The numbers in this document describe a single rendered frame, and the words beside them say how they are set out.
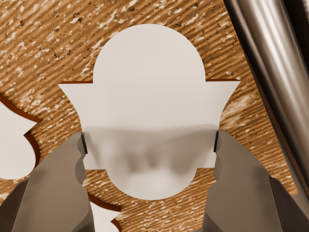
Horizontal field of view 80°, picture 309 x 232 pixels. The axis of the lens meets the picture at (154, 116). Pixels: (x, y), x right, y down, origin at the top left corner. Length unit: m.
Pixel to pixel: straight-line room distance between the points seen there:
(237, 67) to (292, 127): 0.11
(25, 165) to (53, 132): 0.05
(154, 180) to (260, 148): 0.12
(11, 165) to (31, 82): 0.10
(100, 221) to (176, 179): 0.14
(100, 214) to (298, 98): 0.25
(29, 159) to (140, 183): 0.13
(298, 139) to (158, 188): 0.17
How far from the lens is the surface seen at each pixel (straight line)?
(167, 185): 0.16
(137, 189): 0.17
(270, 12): 0.20
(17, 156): 0.24
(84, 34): 0.18
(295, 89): 0.23
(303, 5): 0.23
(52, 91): 0.20
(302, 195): 0.33
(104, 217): 0.27
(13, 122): 0.22
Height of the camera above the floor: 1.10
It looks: 66 degrees down
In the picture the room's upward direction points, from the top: 176 degrees counter-clockwise
